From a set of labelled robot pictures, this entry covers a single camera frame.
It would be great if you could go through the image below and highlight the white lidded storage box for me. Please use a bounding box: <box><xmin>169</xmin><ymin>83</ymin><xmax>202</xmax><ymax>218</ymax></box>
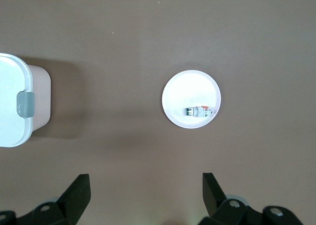
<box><xmin>0</xmin><ymin>52</ymin><xmax>52</xmax><ymax>149</ymax></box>

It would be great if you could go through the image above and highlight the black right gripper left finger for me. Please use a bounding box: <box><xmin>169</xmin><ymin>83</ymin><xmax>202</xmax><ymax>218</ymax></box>
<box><xmin>0</xmin><ymin>174</ymin><xmax>91</xmax><ymax>225</ymax></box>

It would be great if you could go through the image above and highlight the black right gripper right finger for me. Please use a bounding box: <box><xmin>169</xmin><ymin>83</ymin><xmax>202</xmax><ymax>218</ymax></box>
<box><xmin>198</xmin><ymin>172</ymin><xmax>304</xmax><ymax>225</ymax></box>

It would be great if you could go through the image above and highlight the pink round plate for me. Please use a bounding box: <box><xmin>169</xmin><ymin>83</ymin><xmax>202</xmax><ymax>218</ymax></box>
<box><xmin>161</xmin><ymin>70</ymin><xmax>222</xmax><ymax>129</ymax></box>

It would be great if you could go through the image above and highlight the white green push-button switch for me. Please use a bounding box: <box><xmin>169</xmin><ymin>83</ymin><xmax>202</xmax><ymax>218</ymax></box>
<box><xmin>183</xmin><ymin>104</ymin><xmax>218</xmax><ymax>117</ymax></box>

